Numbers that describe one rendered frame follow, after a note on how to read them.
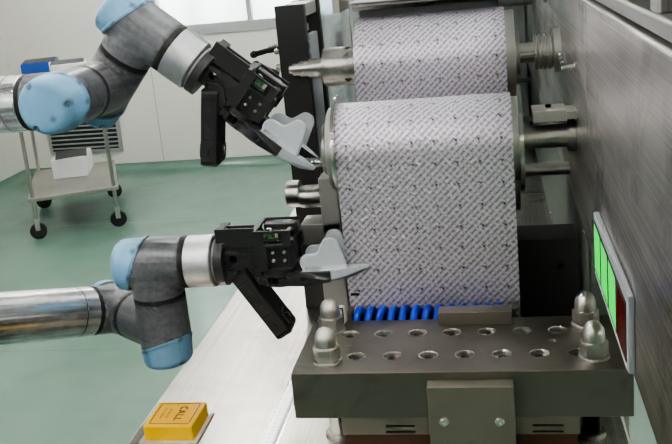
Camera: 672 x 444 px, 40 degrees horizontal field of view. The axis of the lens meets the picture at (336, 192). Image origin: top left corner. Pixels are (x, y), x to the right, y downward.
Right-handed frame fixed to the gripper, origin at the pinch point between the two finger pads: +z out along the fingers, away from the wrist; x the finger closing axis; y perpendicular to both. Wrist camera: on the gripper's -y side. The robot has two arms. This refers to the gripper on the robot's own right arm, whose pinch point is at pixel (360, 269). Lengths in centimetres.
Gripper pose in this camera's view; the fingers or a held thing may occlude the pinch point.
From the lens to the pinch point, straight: 128.0
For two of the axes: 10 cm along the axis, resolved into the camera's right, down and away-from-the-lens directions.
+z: 9.8, -0.5, -1.7
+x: 1.6, -2.6, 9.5
